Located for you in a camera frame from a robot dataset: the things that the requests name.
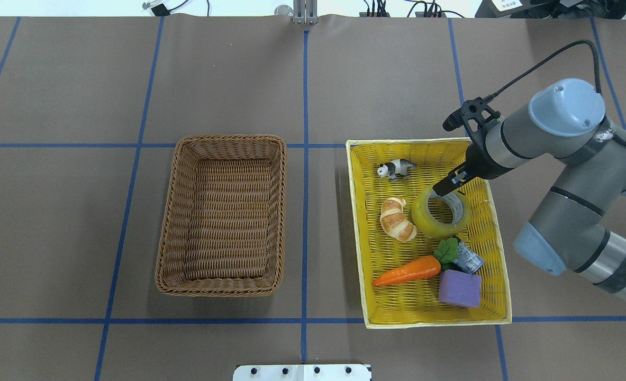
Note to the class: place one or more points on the toy panda figure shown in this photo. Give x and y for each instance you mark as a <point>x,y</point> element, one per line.
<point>396,169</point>

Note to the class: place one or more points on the small black adapter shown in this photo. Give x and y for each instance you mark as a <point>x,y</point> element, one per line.
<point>160,10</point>

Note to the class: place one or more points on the small grey can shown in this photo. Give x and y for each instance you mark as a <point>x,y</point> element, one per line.
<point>468,261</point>

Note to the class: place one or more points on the purple block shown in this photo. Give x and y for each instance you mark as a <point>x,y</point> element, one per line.
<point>460,289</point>

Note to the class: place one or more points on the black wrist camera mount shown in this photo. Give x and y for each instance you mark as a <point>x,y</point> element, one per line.
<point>475,115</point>

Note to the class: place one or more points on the brown wicker basket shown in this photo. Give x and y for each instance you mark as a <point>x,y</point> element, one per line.
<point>223,230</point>

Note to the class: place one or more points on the toy croissant bread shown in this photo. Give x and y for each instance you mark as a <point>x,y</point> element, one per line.
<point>394,222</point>

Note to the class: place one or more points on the orange black usb hub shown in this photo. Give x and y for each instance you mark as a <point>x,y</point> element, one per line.
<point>417,10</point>

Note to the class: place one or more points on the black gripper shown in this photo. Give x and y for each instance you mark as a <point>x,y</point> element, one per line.
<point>475,162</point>

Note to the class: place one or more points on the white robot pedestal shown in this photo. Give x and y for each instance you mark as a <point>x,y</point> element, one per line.
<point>304,372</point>

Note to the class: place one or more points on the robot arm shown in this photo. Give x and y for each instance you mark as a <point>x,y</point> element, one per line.
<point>568,121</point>

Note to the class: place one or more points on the aluminium frame post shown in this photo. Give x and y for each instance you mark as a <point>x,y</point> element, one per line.
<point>305,12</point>

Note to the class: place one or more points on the yellow plastic basket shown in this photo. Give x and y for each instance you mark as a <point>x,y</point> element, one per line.
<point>415,303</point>

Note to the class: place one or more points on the orange toy carrot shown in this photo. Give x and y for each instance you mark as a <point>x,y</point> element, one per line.
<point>424,267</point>

